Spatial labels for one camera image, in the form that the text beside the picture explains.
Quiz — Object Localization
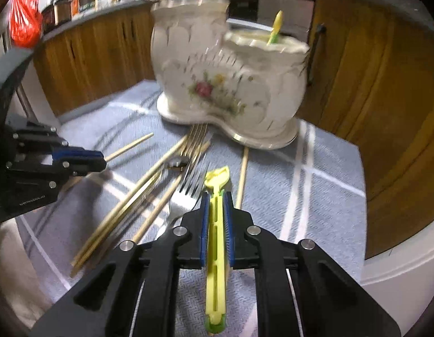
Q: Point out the black cabinet handle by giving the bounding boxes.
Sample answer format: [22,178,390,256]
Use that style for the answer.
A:
[307,23,326,85]

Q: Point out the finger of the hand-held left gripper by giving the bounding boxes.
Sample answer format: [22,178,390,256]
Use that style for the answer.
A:
[8,123,107,165]
[8,163,106,189]

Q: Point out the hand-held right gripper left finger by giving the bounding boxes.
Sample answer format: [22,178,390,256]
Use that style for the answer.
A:
[29,193,211,337]

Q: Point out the wooden cabinet door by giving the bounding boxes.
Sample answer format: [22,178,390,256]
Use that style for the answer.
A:
[297,0,434,259]

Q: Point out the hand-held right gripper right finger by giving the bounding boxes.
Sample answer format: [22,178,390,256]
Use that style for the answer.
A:
[222,191,402,337]

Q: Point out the metal fork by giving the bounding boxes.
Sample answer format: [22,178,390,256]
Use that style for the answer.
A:
[180,123,210,158]
[156,161,209,243]

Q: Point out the white moulded panel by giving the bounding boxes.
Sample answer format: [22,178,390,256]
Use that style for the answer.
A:
[360,214,434,289]

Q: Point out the wooden kitchen cabinets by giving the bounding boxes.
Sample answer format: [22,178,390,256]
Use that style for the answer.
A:
[33,2,158,117]

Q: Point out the red plastic bag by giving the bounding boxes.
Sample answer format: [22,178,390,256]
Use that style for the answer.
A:
[8,0,43,48]

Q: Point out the white floral ceramic utensil holder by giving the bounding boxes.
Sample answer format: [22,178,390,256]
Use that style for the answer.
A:
[150,0,310,150]

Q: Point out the yellow green plastic utensil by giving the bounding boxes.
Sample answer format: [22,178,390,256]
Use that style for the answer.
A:
[204,167,231,335]
[266,10,284,45]

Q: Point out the dark jar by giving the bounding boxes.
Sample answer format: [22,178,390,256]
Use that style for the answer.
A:
[42,0,72,26]

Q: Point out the grey plaid tablecloth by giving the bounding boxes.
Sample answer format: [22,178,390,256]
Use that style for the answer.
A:
[17,81,367,337]

